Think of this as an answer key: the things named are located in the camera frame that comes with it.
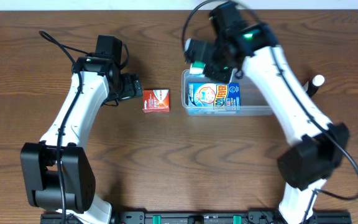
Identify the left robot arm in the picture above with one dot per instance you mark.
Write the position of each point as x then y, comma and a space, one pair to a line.
57, 174

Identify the red small box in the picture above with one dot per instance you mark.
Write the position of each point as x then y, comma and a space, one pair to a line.
156, 101

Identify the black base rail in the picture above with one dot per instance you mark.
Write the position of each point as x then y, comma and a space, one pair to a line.
194, 217

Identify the white green Panadol box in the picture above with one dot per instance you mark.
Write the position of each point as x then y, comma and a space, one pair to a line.
197, 68

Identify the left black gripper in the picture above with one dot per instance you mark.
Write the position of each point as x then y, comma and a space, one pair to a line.
132, 87

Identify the blue Cool Fever box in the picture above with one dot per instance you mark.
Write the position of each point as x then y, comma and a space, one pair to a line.
216, 95

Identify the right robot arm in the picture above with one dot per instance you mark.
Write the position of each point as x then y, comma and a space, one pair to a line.
317, 146

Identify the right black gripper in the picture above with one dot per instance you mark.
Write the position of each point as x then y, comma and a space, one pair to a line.
215, 72

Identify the dark bottle white cap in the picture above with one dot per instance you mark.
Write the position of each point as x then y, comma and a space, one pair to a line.
313, 85

